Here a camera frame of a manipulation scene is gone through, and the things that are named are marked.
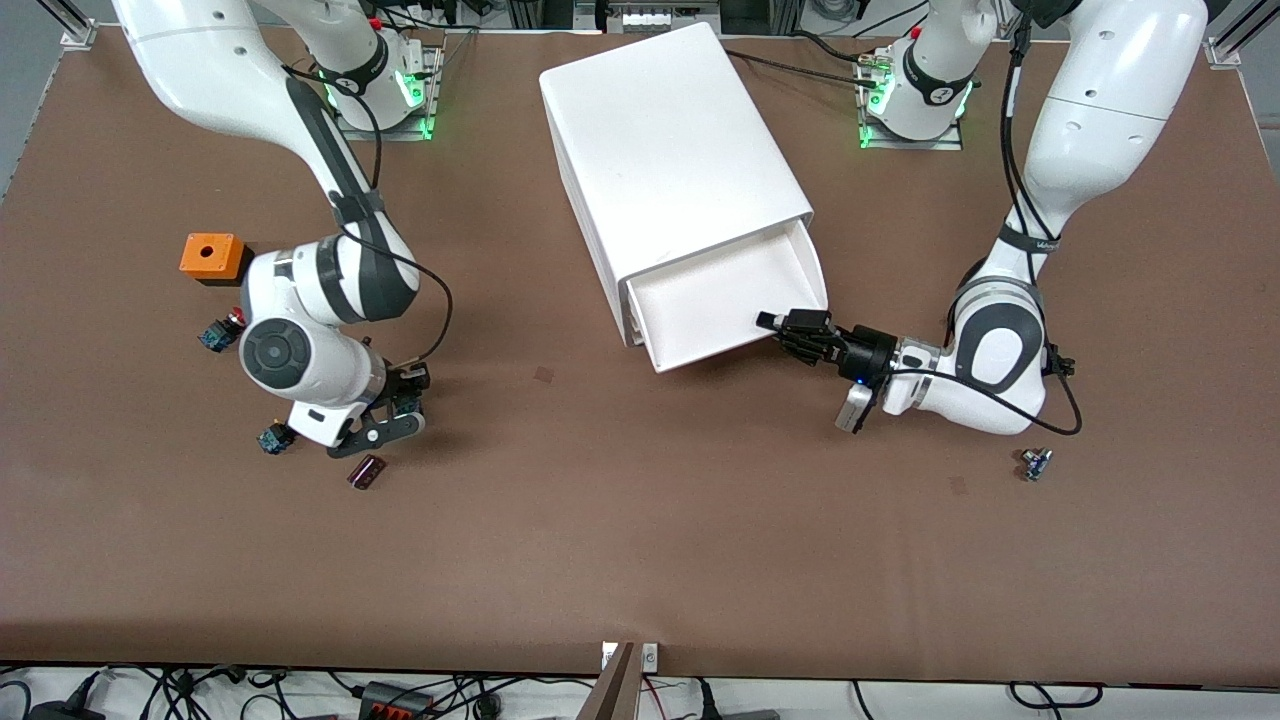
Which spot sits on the white drawer cabinet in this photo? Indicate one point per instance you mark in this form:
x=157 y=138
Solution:
x=670 y=150

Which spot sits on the red push button switch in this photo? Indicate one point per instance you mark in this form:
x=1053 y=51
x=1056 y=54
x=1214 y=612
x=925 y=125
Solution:
x=215 y=335

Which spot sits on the white power strip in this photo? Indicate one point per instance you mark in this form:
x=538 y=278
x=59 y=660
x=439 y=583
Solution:
x=660 y=18

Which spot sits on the small white bracket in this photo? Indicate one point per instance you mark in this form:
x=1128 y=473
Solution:
x=650 y=657

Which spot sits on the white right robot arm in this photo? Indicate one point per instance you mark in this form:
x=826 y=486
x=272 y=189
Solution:
x=300 y=350

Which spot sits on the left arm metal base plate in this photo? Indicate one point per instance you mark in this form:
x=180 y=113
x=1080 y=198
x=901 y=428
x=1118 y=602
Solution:
x=925 y=144

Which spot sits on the orange button box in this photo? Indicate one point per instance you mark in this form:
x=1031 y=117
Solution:
x=208 y=255

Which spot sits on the black plug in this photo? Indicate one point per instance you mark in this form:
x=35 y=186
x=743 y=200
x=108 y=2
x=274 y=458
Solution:
x=60 y=712

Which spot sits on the dark purple capacitor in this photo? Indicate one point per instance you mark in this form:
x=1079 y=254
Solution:
x=366 y=472

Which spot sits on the small blue metal component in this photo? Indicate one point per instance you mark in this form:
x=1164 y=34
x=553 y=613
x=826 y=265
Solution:
x=1036 y=464

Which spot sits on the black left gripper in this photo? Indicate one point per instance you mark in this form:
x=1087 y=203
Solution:
x=866 y=355

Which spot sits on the black switch with white face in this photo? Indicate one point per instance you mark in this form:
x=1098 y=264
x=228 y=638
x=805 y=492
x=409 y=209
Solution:
x=1066 y=367

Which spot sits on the grey brown beam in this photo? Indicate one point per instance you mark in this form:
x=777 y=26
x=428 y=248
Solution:
x=612 y=690

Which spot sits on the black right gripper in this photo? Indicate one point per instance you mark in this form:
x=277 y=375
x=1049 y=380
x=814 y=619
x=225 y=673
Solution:
x=409 y=381

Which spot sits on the white largest-gap cabinet drawer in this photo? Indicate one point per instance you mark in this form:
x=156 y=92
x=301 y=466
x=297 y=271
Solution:
x=710 y=300

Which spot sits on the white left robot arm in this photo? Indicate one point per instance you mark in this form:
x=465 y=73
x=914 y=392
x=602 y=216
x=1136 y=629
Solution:
x=1090 y=120

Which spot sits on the black orange power strip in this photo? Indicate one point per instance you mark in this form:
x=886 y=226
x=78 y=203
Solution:
x=385 y=700

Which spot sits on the aluminium frame post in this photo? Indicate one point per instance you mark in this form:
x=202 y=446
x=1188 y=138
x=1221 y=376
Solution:
x=75 y=30
x=1230 y=45

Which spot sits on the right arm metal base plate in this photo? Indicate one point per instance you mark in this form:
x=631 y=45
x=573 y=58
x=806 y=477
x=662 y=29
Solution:
x=432 y=90

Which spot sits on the green push button switch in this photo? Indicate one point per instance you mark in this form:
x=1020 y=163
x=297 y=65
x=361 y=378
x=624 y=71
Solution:
x=273 y=438

